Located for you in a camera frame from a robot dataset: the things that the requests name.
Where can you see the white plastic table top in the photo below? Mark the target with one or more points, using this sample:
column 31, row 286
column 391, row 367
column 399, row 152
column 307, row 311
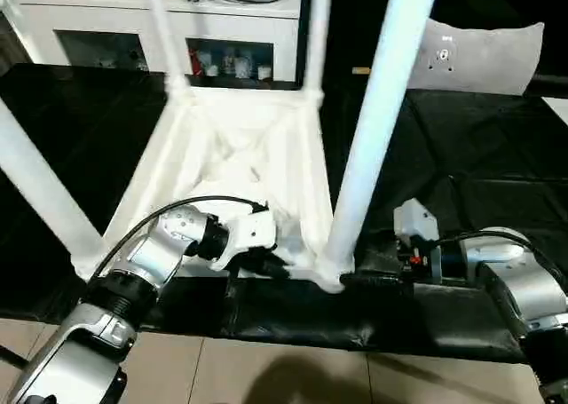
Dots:
column 231, row 164

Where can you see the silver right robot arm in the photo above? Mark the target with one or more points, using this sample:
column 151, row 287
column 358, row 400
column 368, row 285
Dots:
column 524, row 289

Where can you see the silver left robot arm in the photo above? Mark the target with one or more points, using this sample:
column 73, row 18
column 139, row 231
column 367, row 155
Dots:
column 115, row 306

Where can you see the black work mat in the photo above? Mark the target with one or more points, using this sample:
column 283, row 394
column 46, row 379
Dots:
column 497, row 173

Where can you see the small yellow label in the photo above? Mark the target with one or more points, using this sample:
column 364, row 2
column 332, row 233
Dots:
column 360, row 69

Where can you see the white flat board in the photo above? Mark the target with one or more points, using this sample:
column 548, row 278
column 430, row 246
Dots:
column 559, row 109

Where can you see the white glass-door cabinet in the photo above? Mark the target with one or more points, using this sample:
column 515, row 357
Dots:
column 106, row 31

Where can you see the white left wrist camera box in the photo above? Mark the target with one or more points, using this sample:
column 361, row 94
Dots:
column 248, row 231

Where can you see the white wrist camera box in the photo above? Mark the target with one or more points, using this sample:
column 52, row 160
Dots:
column 415, row 222
column 248, row 231

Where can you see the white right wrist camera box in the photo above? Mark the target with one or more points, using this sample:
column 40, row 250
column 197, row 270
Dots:
column 415, row 222

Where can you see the black table frame bar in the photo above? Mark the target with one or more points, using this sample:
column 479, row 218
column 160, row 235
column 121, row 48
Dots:
column 12, row 358

